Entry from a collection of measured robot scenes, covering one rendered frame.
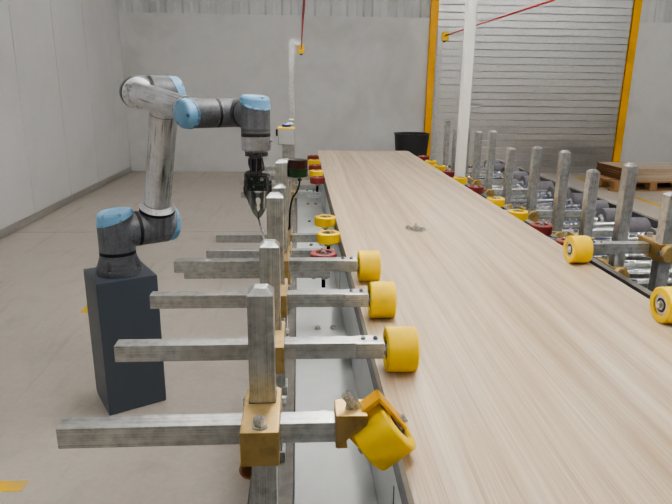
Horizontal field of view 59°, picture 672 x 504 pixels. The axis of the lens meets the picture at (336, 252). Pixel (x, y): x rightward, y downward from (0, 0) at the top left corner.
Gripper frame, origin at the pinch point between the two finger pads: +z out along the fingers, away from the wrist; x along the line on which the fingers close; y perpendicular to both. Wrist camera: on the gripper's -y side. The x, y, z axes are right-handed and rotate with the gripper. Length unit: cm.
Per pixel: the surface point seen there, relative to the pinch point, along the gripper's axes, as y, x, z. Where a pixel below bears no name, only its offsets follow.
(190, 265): 43.2, -14.2, 4.5
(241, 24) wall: -782, -76, -137
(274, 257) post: 90, 9, -10
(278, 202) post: 65, 9, -15
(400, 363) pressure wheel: 95, 31, 7
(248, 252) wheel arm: -7.0, -4.3, 14.8
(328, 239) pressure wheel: -4.5, 22.7, 9.8
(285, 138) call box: -60, 7, -19
